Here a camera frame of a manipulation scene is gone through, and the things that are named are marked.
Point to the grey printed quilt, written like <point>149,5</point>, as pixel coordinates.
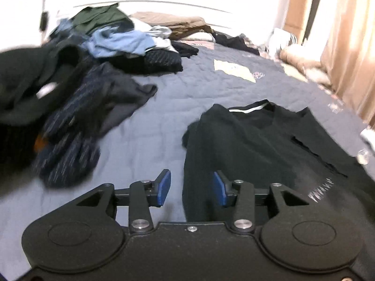
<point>140,140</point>

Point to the white grey garment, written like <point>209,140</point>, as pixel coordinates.
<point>158,35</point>

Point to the tall cardboard box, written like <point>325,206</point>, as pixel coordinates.
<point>298,5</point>

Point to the black jacket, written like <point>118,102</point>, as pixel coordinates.
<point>20,93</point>

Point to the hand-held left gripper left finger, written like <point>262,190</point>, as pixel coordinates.
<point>164,187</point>

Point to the dark green garment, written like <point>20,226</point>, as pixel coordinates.
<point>99,17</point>

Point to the tan coat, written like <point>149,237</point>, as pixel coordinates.
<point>175,23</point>

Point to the blue denim garment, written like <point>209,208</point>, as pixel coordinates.
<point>66,30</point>

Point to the black stand on pole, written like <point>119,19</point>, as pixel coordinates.
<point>44,11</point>

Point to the light blue shirt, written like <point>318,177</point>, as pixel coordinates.
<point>117,44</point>

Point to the white folded garment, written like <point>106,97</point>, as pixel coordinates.
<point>368,139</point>

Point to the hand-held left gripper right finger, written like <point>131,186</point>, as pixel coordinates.
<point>220,188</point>

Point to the black t-shirt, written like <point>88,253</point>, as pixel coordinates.
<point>257,152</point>

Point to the beige curtain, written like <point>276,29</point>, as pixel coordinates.
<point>351,49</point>

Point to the beige cushion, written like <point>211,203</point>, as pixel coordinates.
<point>304,64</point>

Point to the navy striped garment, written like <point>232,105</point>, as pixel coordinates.
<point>79,128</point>

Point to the black crumpled garment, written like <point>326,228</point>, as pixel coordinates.
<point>234,44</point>

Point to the black dotted garment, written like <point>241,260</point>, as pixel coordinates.
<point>152,61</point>

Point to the pile of mixed clothes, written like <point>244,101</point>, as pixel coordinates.
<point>175,5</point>

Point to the black knit garment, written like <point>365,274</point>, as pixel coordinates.
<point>186,48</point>

